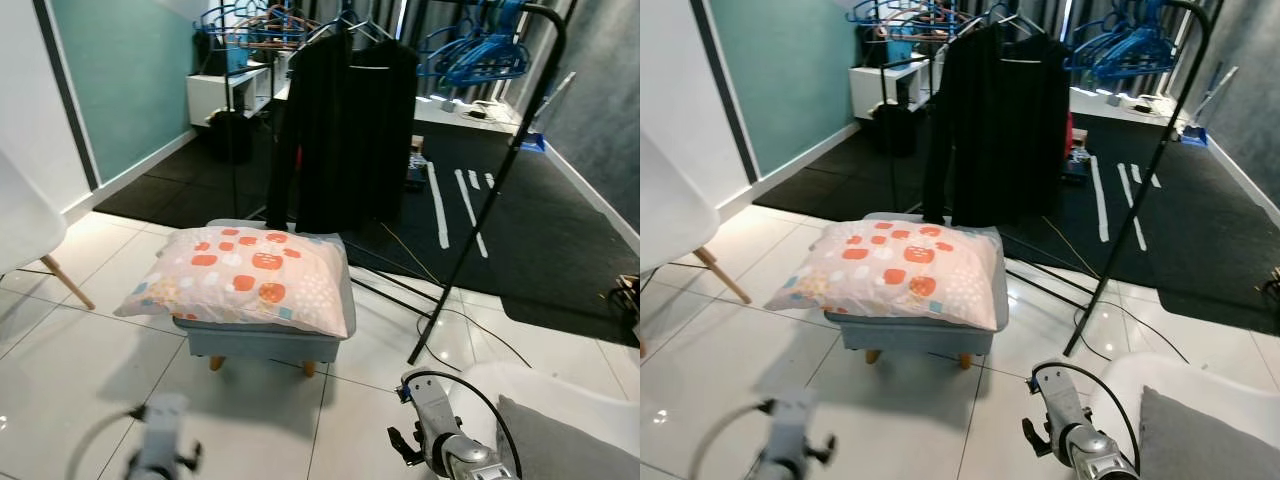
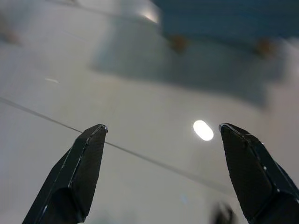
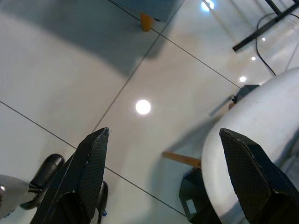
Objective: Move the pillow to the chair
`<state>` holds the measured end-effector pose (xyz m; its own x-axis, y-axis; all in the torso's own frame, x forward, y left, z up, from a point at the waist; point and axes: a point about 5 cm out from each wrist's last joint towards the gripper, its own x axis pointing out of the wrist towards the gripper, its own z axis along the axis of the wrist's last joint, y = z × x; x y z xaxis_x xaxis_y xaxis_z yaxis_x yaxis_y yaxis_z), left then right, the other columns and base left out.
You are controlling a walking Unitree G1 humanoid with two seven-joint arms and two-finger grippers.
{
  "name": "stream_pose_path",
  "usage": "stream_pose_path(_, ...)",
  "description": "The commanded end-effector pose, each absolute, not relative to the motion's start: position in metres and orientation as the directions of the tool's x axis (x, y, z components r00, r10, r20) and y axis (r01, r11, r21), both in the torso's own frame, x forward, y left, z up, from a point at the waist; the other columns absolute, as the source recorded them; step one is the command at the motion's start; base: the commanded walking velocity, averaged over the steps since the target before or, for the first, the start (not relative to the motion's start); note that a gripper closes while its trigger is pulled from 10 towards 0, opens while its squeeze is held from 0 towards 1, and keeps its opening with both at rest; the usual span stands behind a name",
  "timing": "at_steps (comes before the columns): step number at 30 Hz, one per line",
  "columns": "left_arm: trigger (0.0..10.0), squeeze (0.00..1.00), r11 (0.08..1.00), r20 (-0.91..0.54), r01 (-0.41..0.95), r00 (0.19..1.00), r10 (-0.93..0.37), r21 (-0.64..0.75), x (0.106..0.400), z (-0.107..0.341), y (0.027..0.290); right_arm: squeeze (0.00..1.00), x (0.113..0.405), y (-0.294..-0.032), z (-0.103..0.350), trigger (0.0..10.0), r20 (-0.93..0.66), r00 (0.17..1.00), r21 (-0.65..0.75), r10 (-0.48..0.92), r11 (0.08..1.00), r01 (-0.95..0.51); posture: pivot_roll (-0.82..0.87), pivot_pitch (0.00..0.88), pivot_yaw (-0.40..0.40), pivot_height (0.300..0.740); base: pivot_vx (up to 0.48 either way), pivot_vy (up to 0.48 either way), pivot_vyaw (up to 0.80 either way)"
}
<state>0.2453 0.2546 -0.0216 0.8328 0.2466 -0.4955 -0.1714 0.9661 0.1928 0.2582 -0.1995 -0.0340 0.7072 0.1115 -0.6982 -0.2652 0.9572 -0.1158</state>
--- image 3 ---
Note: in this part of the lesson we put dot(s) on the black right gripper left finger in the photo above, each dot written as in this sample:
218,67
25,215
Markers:
84,177

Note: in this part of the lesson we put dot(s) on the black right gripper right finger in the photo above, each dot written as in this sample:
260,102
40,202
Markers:
252,182

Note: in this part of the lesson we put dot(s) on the white plastic chair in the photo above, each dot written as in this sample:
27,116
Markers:
257,116

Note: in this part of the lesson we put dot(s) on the wooden chair leg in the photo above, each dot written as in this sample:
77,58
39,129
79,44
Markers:
182,159

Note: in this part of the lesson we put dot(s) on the black robot foot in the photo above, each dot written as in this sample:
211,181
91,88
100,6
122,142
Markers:
46,168

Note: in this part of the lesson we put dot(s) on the black box white label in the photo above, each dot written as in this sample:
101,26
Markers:
194,193

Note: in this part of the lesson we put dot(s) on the silver robot leg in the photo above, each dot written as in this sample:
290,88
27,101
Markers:
11,191

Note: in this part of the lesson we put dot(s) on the black metal clothes rack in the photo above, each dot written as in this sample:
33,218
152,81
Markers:
264,29

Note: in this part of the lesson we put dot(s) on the orange bench leg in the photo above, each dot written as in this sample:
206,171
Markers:
146,22

